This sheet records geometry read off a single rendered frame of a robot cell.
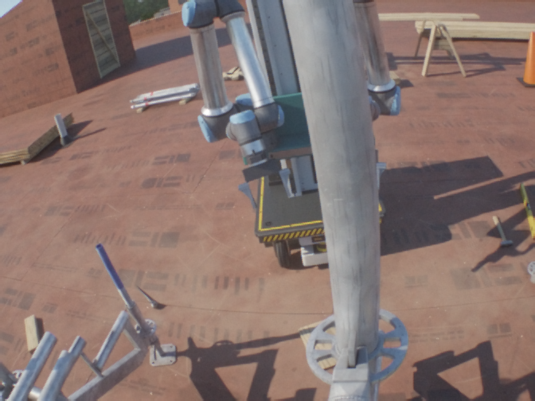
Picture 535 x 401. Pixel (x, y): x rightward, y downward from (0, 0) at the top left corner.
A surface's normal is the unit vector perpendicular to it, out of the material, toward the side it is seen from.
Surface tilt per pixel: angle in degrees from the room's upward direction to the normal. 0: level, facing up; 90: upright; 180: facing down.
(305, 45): 90
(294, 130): 90
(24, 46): 90
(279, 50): 90
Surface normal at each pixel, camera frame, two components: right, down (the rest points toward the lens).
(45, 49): -0.22, 0.54
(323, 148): -0.71, 0.47
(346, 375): -0.24, -0.65
